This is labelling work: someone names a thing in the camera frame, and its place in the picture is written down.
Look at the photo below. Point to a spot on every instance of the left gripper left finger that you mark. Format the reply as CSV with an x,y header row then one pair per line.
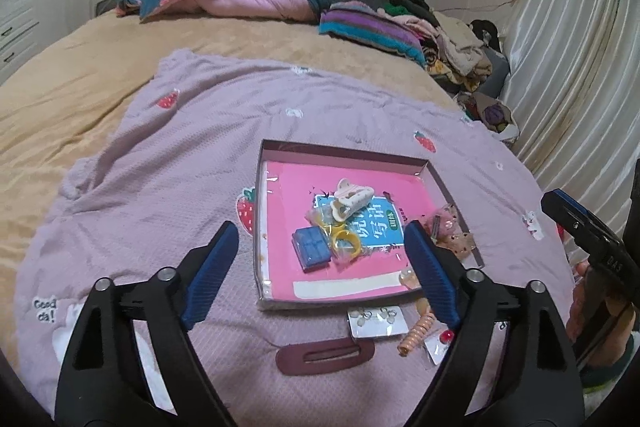
x,y
203,271

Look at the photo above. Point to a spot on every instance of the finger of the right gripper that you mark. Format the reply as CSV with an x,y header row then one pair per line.
x,y
604,249
565,206

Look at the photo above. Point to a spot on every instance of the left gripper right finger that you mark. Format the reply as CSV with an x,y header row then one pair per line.
x,y
436,286

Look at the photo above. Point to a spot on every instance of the silver earring card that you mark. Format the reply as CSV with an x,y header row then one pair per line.
x,y
381,322

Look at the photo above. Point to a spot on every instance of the clear box with rhinestone jewelry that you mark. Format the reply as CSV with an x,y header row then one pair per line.
x,y
311,248

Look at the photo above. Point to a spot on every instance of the white hair claw clip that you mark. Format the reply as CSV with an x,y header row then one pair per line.
x,y
349,198

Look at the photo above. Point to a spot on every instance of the dark red oval hair clip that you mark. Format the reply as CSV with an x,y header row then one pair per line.
x,y
324,357

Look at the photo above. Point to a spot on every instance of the red earrings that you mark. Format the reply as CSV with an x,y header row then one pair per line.
x,y
438,344

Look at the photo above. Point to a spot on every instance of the person's right hand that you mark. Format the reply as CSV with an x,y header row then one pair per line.
x,y
601,320

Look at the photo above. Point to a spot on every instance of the pink dotted tulle bow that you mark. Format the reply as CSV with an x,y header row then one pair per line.
x,y
445,229

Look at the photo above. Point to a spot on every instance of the lilac strawberry blanket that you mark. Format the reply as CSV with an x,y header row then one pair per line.
x,y
185,153

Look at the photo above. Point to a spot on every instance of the bag of clothes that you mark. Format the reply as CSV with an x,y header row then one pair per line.
x,y
496,117

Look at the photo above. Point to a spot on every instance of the yellow plastic rings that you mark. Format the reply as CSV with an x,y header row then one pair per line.
x,y
345,239

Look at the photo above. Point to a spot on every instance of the white striped curtain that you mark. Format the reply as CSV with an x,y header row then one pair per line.
x,y
574,89

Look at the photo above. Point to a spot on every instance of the shallow cardboard box tray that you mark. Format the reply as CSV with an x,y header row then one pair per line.
x,y
350,221

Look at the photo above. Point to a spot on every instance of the pile of clothes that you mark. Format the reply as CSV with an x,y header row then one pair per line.
x,y
459,56

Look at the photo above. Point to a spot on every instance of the tan bed sheet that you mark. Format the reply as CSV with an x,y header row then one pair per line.
x,y
63,102

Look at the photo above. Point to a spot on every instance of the striped purple teal blanket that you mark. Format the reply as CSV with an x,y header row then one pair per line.
x,y
357,22

